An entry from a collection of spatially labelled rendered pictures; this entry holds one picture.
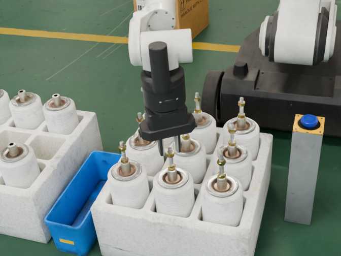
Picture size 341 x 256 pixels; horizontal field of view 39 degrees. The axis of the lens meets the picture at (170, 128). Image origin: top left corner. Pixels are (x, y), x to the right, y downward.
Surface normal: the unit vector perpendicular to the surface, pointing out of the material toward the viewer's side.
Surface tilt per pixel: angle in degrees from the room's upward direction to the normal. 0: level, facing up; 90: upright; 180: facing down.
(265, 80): 0
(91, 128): 90
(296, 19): 47
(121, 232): 90
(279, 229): 0
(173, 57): 90
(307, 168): 90
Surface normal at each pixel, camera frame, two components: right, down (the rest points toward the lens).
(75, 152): 0.95, 0.12
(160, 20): 0.01, 0.77
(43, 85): -0.07, -0.80
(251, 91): -0.27, -0.14
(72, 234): -0.32, 0.61
